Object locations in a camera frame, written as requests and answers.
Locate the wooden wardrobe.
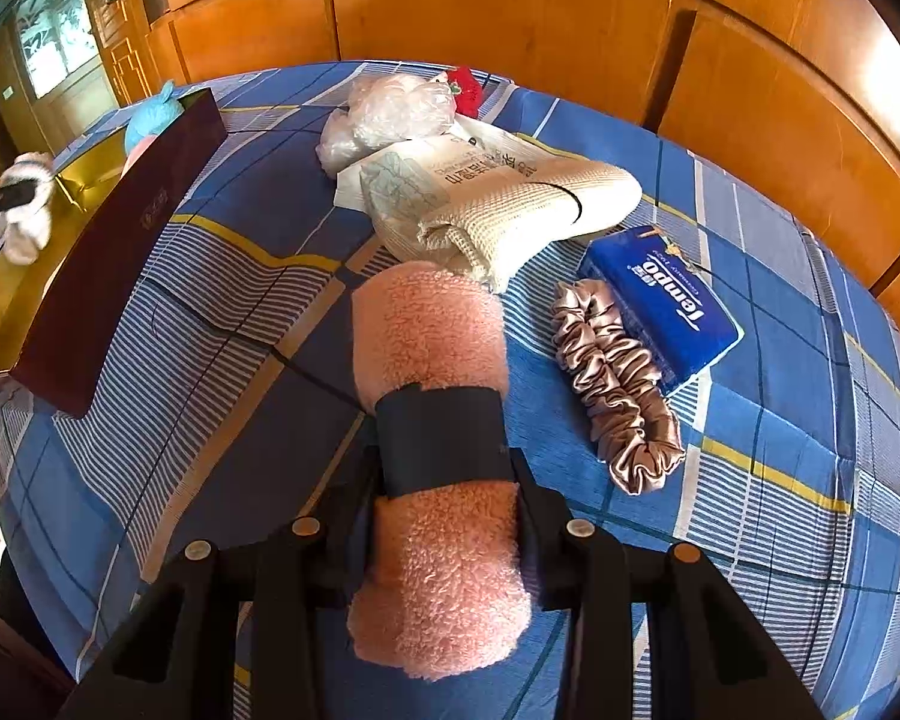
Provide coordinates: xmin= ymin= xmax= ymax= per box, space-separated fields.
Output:
xmin=142 ymin=0 xmax=900 ymax=308

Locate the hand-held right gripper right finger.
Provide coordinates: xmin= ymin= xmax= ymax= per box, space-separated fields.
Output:
xmin=505 ymin=448 xmax=826 ymax=720

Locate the pink towel black band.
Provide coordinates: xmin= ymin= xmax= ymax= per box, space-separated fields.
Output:
xmin=347 ymin=261 xmax=533 ymax=683

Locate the red plush toy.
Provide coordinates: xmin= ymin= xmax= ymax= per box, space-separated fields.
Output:
xmin=446 ymin=66 xmax=485 ymax=119

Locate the blue plush toy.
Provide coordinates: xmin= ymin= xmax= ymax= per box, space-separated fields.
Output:
xmin=124 ymin=81 xmax=185 ymax=152

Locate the clear plastic bag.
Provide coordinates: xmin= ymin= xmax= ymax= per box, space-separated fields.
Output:
xmin=316 ymin=77 xmax=462 ymax=177

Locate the champagne satin scrunchie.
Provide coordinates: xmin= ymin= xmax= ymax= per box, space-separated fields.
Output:
xmin=550 ymin=279 xmax=685 ymax=496

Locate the blue plaid bed sheet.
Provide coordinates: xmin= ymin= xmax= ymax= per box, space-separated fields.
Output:
xmin=0 ymin=60 xmax=900 ymax=720

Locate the white wet wipes packet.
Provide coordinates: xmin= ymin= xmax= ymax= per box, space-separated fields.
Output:
xmin=335 ymin=124 xmax=563 ymax=241

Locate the wooden door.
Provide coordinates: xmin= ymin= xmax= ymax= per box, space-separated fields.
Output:
xmin=0 ymin=0 xmax=157 ymax=188

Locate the cream waffle towel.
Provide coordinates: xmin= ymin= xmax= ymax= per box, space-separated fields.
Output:
xmin=375 ymin=157 xmax=642 ymax=295

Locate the maroon box gold inside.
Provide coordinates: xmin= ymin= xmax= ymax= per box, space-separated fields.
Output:
xmin=0 ymin=88 xmax=227 ymax=419

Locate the blue tissue pack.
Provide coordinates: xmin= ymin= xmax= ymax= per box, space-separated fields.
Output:
xmin=577 ymin=225 xmax=745 ymax=397

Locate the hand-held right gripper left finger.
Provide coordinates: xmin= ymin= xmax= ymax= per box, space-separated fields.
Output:
xmin=60 ymin=456 xmax=381 ymax=720

